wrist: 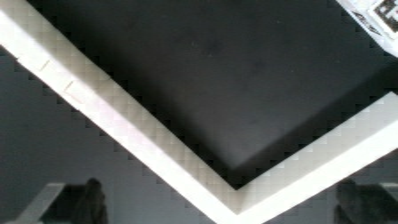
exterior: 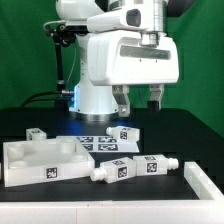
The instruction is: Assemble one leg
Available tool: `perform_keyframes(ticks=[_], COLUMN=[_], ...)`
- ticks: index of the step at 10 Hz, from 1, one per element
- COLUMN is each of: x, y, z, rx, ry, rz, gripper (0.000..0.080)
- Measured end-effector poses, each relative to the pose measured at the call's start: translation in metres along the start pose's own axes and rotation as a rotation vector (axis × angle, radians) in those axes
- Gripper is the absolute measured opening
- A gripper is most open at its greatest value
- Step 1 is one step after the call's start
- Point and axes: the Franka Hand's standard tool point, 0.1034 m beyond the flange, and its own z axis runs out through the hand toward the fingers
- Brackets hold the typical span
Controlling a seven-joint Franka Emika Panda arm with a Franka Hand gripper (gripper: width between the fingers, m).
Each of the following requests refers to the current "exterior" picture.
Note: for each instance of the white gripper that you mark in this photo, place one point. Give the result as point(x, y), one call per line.
point(119, 59)

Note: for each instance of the white square table top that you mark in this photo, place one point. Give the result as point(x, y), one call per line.
point(32, 162)

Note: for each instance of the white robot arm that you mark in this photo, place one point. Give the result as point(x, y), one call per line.
point(97, 103)

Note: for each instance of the white sheet with tags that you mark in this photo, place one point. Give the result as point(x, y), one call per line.
point(100, 144)

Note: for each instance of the white L-shaped fence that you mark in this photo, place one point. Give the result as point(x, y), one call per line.
point(208, 208)

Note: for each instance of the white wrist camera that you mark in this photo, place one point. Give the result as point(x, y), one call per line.
point(127, 18)

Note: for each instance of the black camera stand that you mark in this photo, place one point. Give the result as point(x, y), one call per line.
point(62, 37)

